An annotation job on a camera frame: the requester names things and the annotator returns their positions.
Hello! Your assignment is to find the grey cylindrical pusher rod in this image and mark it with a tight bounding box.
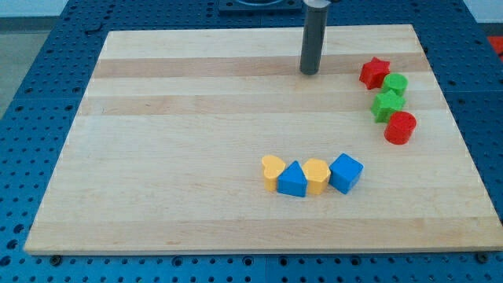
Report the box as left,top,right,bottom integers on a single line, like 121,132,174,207
299,0,331,75

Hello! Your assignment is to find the red star block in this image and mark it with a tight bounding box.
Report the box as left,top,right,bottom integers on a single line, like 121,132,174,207
359,57,391,90

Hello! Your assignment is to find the green star block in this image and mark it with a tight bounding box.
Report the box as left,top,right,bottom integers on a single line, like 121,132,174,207
370,90,406,123

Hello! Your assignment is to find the green cylinder block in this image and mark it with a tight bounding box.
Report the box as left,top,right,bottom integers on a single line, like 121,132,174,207
381,73,409,97

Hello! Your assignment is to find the red cylinder block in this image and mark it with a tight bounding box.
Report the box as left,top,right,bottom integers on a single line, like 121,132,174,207
384,111,417,145

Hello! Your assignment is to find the yellow hexagon block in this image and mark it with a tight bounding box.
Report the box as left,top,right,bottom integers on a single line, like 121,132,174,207
302,158,331,195

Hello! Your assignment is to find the yellow heart block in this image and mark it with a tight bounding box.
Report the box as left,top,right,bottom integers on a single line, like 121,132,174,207
261,155,286,192

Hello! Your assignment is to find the blue cube block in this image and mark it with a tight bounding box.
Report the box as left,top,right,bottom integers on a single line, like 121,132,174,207
329,153,364,194

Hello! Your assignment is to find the blue triangle block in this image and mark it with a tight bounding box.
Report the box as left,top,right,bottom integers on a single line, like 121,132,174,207
277,161,307,197

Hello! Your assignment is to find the red object at edge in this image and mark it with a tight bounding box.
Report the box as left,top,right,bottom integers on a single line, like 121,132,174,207
487,35,503,61

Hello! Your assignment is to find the wooden board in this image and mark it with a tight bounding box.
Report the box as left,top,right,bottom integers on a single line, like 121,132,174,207
24,24,502,255

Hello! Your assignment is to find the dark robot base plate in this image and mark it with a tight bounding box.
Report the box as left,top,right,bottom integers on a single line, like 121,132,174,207
218,0,303,14

